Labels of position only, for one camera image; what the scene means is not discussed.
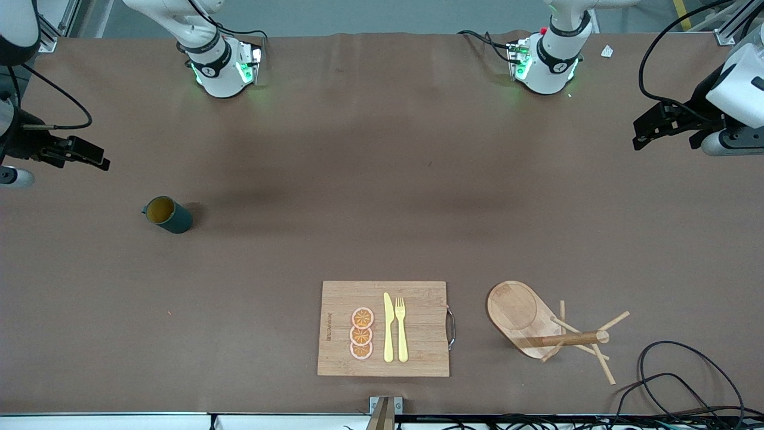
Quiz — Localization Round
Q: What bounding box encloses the thin black base cable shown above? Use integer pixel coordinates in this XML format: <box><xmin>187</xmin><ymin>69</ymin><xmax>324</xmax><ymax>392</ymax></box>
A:
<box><xmin>215</xmin><ymin>23</ymin><xmax>268</xmax><ymax>42</ymax></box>
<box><xmin>458</xmin><ymin>30</ymin><xmax>515</xmax><ymax>63</ymax></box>

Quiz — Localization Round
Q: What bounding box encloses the aluminium frame profile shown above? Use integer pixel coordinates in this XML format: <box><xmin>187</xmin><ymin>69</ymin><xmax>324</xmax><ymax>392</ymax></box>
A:
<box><xmin>36</xmin><ymin>0</ymin><xmax>58</xmax><ymax>53</ymax></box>
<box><xmin>714</xmin><ymin>0</ymin><xmax>764</xmax><ymax>46</ymax></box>
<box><xmin>57</xmin><ymin>0</ymin><xmax>90</xmax><ymax>38</ymax></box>

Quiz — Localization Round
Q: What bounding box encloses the yellow plastic fork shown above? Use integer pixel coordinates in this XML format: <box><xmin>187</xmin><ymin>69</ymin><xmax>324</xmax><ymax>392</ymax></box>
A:
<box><xmin>395</xmin><ymin>297</ymin><xmax>409</xmax><ymax>363</ymax></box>

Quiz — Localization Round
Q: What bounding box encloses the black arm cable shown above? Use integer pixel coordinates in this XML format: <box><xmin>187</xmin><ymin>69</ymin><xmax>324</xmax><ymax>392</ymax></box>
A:
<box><xmin>6</xmin><ymin>63</ymin><xmax>93</xmax><ymax>130</ymax></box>
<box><xmin>638</xmin><ymin>0</ymin><xmax>736</xmax><ymax>117</ymax></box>

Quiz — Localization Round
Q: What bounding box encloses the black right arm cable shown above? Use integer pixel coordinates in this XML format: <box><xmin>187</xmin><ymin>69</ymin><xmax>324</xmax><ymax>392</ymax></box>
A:
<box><xmin>6</xmin><ymin>63</ymin><xmax>93</xmax><ymax>130</ymax></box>

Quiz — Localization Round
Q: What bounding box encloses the yellow plastic knife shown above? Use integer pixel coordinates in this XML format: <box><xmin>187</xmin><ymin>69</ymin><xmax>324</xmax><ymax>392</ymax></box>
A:
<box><xmin>383</xmin><ymin>292</ymin><xmax>395</xmax><ymax>363</ymax></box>

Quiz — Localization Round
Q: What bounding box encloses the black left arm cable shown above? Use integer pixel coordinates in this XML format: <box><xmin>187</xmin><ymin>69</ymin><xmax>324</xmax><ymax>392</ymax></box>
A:
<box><xmin>638</xmin><ymin>0</ymin><xmax>736</xmax><ymax>117</ymax></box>

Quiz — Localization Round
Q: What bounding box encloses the metal bracket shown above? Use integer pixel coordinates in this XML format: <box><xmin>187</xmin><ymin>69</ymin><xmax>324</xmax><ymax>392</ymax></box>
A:
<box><xmin>369</xmin><ymin>396</ymin><xmax>403</xmax><ymax>416</ymax></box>

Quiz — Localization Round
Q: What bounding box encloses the wooden mug tree stand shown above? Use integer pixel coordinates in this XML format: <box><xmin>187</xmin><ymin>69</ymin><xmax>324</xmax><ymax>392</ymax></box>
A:
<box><xmin>486</xmin><ymin>281</ymin><xmax>631</xmax><ymax>386</ymax></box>

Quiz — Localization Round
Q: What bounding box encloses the dark green cup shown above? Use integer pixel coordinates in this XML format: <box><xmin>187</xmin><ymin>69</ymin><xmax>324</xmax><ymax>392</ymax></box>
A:
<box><xmin>142</xmin><ymin>196</ymin><xmax>193</xmax><ymax>235</ymax></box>

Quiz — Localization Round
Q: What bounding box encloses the black cable bundle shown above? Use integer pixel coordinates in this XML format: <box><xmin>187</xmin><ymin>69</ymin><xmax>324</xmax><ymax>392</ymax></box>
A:
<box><xmin>394</xmin><ymin>414</ymin><xmax>764</xmax><ymax>430</ymax></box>

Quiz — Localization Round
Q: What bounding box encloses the bamboo cutting board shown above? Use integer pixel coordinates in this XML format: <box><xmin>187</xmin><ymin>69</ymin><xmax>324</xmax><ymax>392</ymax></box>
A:
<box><xmin>317</xmin><ymin>281</ymin><xmax>450</xmax><ymax>377</ymax></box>

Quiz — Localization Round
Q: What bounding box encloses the brown wooden post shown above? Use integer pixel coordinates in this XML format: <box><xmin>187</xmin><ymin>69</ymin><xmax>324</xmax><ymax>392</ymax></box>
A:
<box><xmin>365</xmin><ymin>397</ymin><xmax>395</xmax><ymax>430</ymax></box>

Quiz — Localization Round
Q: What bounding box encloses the black looped cable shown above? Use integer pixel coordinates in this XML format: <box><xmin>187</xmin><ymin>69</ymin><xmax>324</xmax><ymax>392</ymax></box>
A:
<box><xmin>612</xmin><ymin>371</ymin><xmax>726</xmax><ymax>428</ymax></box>
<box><xmin>637</xmin><ymin>340</ymin><xmax>747</xmax><ymax>428</ymax></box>

